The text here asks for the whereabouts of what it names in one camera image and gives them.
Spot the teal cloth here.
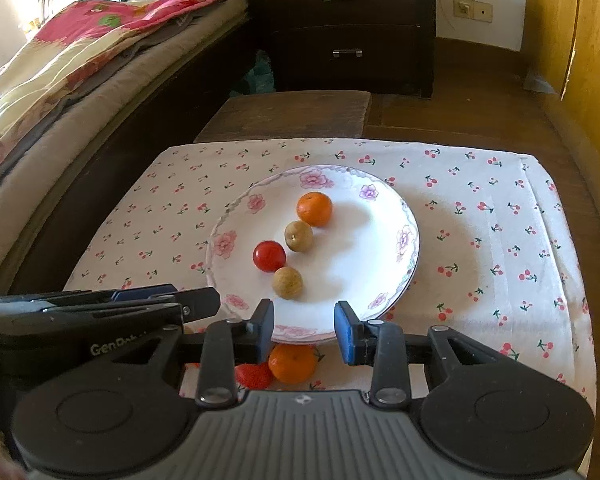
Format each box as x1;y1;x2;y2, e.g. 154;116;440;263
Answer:
242;51;276;97

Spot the beige wall outlet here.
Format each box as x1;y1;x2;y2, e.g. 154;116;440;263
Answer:
452;0;493;23

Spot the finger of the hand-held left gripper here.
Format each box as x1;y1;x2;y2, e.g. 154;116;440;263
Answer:
45;287;222;321
0;284;180;311

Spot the cherry-print tablecloth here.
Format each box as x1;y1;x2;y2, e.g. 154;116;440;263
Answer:
62;137;596;411

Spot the small orange tangerine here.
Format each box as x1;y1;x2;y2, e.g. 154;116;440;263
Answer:
296;191;333;227

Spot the white floral-rimmed plate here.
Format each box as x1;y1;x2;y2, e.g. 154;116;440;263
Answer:
205;164;421;346

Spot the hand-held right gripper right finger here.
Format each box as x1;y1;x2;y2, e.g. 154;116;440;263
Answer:
334;301;536;407

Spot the red tomato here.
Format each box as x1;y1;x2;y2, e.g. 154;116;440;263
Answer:
235;360;275;390
252;240;287;274

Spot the brown low stool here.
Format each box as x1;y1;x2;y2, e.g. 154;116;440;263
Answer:
194;90;372;143

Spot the bed with floral blanket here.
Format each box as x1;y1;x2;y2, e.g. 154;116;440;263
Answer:
0;20;256;296

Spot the bed with floral bedding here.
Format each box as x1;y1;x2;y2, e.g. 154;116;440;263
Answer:
0;0;251;241

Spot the floral blanket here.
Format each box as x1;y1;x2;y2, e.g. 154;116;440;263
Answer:
0;0;245;176

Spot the light wooden wardrobe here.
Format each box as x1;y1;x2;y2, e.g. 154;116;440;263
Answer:
522;0;600;241

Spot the white paper scrap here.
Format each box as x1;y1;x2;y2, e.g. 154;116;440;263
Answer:
525;70;556;93

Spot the dark wooden nightstand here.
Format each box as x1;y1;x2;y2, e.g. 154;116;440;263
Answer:
243;0;437;100

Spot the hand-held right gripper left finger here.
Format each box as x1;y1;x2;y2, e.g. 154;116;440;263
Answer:
70;299;276;407

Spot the brown longan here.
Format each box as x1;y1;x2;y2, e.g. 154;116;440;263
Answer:
272;266;304;298
284;220;314;253

